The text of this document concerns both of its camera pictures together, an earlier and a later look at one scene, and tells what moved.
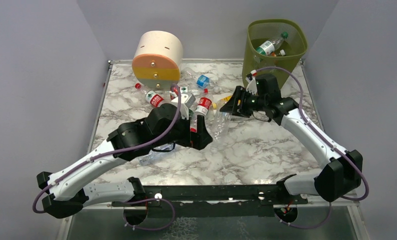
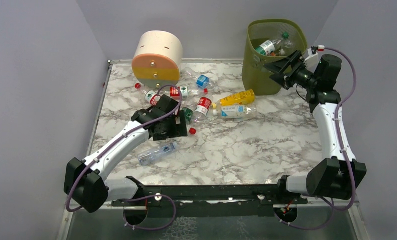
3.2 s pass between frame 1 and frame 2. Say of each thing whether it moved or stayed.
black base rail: stayed
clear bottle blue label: stayed
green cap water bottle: stayed
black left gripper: moved
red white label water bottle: stayed
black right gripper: moved
